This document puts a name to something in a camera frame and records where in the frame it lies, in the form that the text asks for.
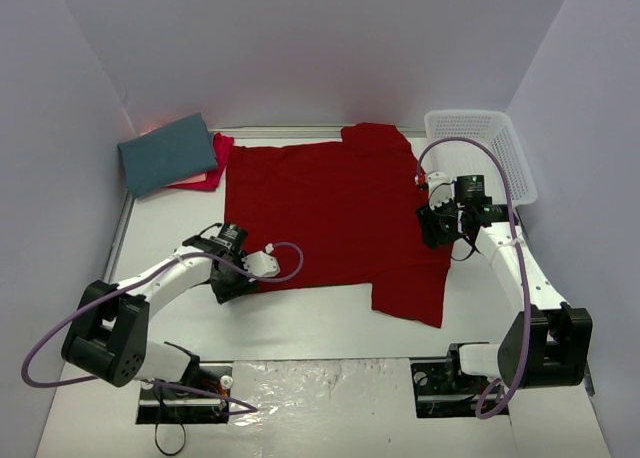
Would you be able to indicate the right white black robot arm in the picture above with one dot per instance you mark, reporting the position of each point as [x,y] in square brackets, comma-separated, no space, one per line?
[548,342]

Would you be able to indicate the folded teal t shirt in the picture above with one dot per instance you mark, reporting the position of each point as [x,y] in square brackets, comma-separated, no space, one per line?
[171,153]

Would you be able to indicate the red t shirt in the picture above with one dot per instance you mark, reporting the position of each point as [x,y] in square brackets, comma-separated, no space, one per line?
[222,146]
[350,207]

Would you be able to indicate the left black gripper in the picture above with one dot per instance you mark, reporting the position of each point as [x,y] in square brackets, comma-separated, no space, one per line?
[230,286]

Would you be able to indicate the folded pink t shirt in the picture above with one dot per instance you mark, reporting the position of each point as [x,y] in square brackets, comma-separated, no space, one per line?
[192,180]

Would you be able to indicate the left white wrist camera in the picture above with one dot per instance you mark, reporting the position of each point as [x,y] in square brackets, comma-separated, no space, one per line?
[261,264]

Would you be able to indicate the folded red t shirt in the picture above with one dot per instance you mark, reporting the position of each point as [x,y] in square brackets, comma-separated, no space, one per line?
[222,146]

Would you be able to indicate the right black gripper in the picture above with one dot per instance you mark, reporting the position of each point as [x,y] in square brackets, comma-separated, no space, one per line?
[435,229]

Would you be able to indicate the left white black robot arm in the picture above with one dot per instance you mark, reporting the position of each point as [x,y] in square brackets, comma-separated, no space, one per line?
[110,339]

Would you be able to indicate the white plastic basket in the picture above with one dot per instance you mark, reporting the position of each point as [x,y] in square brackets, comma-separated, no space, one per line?
[495,131]

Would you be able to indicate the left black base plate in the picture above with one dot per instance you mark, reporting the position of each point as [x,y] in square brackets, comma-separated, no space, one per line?
[160,405]

